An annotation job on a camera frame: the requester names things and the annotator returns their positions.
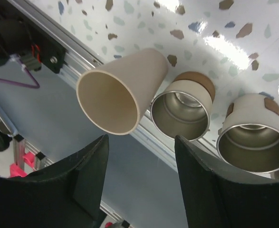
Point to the steel cup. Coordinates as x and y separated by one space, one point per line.
249 138
184 107

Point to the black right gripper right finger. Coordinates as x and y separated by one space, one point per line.
219 195

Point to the beige plastic cup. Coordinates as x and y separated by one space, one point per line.
116 95

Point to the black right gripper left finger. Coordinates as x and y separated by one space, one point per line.
66 194

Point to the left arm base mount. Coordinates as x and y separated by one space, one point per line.
22 37

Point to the aluminium rail table edge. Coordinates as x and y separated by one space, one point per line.
102 43

